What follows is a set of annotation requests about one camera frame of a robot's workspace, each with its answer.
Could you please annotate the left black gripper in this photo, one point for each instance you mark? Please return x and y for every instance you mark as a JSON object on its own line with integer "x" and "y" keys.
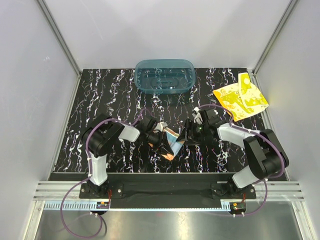
{"x": 164, "y": 147}

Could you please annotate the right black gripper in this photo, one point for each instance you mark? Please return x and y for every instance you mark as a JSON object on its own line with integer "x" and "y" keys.
{"x": 189, "y": 125}

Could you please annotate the orange polka dot towel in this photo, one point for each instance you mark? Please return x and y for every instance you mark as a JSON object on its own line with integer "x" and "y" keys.
{"x": 175, "y": 146}

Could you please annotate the teal plastic basin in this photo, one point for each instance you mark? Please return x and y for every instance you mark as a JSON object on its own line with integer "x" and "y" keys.
{"x": 164, "y": 76}

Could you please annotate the yellow patterned towel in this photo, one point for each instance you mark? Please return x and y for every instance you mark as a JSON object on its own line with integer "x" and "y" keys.
{"x": 243, "y": 99}

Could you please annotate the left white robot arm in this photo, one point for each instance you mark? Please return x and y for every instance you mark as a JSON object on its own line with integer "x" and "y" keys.
{"x": 102, "y": 133}

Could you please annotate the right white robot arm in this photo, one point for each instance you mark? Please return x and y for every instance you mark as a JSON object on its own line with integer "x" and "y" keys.
{"x": 265, "y": 155}

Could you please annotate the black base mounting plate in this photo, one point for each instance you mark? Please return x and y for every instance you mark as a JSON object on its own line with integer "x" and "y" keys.
{"x": 167, "y": 191}

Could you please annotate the left connector board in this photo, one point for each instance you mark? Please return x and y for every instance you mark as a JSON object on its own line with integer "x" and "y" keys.
{"x": 103, "y": 204}

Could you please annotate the connector board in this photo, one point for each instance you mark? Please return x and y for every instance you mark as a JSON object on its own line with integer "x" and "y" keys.
{"x": 238, "y": 206}
{"x": 103, "y": 204}

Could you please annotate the right connector board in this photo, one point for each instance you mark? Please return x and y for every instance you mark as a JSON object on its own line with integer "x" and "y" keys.
{"x": 238, "y": 206}

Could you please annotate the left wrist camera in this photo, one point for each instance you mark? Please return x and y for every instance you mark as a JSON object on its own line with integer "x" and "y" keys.
{"x": 160, "y": 127}

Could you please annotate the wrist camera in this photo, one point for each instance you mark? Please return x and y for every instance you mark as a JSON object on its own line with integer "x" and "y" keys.
{"x": 206, "y": 116}
{"x": 160, "y": 127}

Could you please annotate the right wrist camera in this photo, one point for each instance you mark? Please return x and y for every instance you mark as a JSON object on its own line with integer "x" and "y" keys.
{"x": 206, "y": 116}

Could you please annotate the right aluminium frame post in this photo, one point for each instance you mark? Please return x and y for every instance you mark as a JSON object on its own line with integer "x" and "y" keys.
{"x": 275, "y": 35}

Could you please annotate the aluminium frame post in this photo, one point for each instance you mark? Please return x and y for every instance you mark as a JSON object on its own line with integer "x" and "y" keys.
{"x": 58, "y": 35}
{"x": 275, "y": 35}

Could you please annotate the front aluminium rail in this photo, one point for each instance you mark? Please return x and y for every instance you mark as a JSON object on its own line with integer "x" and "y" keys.
{"x": 56, "y": 190}

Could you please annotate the left aluminium frame post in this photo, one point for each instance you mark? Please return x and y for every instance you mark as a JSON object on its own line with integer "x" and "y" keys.
{"x": 58, "y": 35}

